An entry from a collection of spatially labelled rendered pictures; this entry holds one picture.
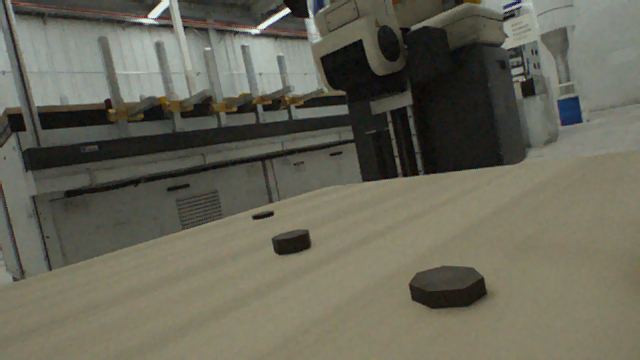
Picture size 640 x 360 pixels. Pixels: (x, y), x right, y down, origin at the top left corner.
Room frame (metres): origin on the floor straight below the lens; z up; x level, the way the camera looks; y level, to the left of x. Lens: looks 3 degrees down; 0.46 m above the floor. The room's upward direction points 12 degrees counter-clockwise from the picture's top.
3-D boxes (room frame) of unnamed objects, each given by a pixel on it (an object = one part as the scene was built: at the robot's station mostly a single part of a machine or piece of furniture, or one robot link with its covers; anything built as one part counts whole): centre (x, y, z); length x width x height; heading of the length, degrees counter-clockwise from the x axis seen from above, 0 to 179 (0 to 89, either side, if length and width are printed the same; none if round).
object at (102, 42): (1.75, 0.78, 0.91); 0.04 x 0.04 x 0.48; 44
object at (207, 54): (2.10, 0.42, 0.88); 0.04 x 0.04 x 0.48; 44
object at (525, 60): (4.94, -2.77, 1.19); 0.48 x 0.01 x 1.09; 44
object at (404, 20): (1.43, -0.43, 0.87); 0.23 x 0.15 x 0.11; 44
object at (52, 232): (3.66, -0.41, 0.44); 5.10 x 0.69 x 0.87; 134
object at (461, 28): (1.41, -0.42, 0.59); 0.55 x 0.34 x 0.83; 44
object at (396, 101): (1.19, -0.28, 0.68); 0.28 x 0.27 x 0.25; 44
